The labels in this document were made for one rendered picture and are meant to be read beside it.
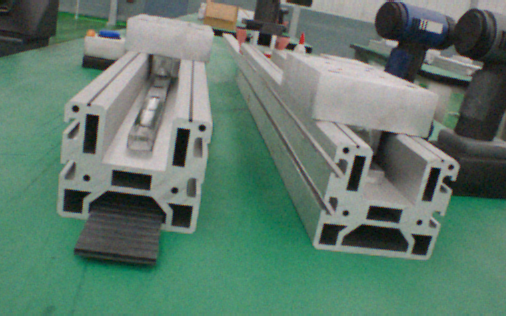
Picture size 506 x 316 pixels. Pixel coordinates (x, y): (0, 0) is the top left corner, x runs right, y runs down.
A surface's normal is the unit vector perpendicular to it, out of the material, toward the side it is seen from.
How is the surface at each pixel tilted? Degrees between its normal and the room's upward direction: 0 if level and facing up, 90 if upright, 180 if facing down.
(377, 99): 90
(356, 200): 90
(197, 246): 0
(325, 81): 90
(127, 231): 0
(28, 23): 44
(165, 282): 0
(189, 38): 90
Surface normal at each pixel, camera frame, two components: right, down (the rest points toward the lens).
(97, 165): 0.11, 0.31
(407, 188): -0.98, -0.15
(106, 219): 0.18, -0.94
